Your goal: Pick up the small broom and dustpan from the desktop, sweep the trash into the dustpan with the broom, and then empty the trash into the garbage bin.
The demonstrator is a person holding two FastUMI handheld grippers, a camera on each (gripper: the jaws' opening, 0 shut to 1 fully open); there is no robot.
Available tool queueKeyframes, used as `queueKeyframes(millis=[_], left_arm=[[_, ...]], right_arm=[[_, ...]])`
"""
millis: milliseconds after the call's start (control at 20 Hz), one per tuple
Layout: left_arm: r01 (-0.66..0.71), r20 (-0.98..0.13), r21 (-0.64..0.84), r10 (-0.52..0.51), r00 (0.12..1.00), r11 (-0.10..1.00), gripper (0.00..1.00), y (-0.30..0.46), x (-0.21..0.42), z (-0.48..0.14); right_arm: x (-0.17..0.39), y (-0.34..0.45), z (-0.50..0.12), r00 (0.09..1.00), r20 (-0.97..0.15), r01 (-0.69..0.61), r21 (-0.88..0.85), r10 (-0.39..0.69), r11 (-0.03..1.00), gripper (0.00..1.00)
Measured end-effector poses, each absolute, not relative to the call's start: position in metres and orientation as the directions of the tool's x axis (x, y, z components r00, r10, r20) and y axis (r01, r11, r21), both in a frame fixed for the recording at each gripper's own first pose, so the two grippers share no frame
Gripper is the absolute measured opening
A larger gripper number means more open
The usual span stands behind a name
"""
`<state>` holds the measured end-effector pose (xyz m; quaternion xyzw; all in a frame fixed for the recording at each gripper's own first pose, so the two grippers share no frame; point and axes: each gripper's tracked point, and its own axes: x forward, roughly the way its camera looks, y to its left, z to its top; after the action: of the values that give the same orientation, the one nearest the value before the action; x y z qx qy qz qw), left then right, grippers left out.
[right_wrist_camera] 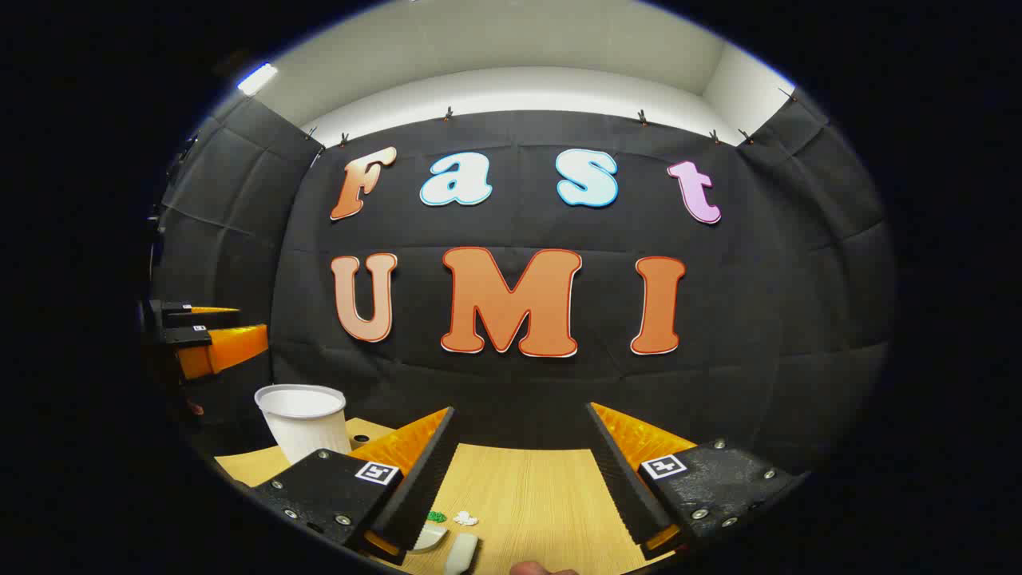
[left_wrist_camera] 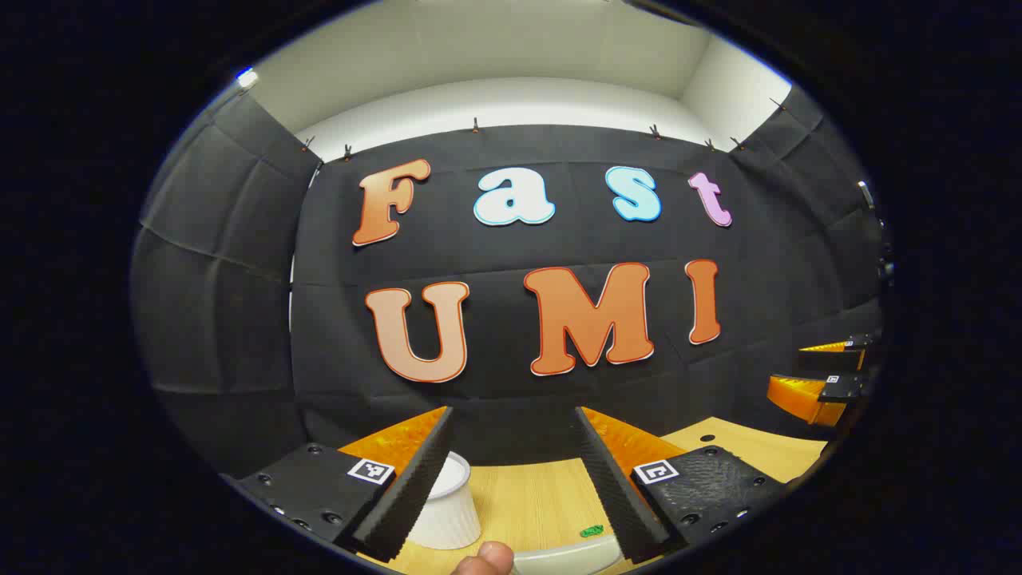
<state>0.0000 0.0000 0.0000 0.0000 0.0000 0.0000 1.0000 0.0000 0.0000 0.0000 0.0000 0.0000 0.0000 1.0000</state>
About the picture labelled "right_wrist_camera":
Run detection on grey plastic dustpan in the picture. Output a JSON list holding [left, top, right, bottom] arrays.
[[410, 521, 450, 553]]

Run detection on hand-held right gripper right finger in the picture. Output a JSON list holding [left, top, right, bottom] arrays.
[[585, 402, 809, 560]]

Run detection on ceiling light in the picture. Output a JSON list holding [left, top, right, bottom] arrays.
[[236, 63, 279, 97]]

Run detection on wooden desktop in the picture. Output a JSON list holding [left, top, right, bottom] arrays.
[[214, 417, 679, 575]]

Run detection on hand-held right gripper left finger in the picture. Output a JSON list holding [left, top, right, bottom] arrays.
[[248, 406, 461, 564]]

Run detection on white ribbed garbage bin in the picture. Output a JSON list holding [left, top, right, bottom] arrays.
[[254, 384, 353, 466]]

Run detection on small grey broom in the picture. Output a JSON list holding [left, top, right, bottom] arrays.
[[443, 533, 480, 575]]

